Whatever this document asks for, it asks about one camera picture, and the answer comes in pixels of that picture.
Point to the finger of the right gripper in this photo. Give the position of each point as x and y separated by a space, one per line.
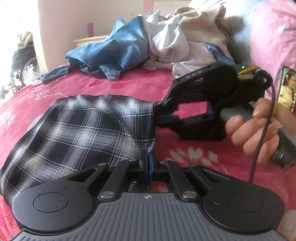
166 106
174 121

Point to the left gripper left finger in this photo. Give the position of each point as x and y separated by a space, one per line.
65 203

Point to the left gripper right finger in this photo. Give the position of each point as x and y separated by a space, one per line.
230 203

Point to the black white plaid garment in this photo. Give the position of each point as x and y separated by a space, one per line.
75 133

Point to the white cream clothes pile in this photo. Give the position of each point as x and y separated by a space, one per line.
187 39

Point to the wheelchair with dark clothes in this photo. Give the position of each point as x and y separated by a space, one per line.
24 58

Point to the right hand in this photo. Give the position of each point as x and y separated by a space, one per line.
247 134

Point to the red floral bed blanket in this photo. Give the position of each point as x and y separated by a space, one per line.
23 109

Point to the smartphone showing video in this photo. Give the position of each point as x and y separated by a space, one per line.
286 93

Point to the pink pillow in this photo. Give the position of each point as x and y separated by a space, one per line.
262 33

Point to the blue denim garment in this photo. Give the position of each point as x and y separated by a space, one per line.
125 48

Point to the cream bedside cabinet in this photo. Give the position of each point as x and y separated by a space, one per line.
84 41

